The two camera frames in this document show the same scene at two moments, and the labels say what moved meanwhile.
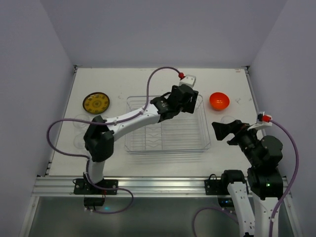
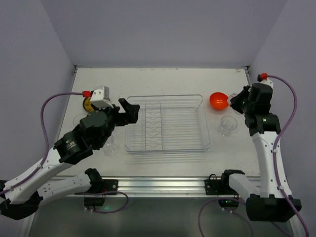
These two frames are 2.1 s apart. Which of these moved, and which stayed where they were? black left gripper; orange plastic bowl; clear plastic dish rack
Moved: black left gripper
Stayed: orange plastic bowl; clear plastic dish rack
